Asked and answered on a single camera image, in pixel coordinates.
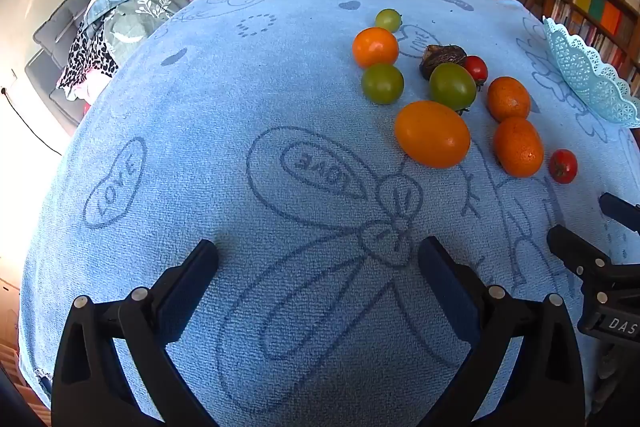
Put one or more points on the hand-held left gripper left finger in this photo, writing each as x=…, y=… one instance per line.
x=192, y=297

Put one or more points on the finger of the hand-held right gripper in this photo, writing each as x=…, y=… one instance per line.
x=622, y=212
x=575, y=249

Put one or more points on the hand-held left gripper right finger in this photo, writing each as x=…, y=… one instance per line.
x=445, y=292

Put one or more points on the red cherry tomato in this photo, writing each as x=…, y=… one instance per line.
x=563, y=165
x=477, y=68

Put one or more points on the small orange citrus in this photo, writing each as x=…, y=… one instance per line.
x=518, y=147
x=508, y=98

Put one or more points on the light blue plastic lace basket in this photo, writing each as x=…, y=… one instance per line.
x=585, y=72

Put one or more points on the yellowish orange tomato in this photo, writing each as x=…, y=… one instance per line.
x=432, y=134

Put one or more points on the large green tomato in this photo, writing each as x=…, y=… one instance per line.
x=452, y=87

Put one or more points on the medium green tomato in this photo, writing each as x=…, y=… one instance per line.
x=382, y=83

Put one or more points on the dark wrinkled passion fruit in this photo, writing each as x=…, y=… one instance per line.
x=440, y=57

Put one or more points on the small green tomato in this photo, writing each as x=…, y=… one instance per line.
x=387, y=20

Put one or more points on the blue printed towel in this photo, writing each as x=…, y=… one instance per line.
x=250, y=107

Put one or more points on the rows of shelved books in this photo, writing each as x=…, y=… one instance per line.
x=595, y=7

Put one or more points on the grey bed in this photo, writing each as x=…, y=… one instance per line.
x=50, y=42

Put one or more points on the floral quilt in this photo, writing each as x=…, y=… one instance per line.
x=140, y=7

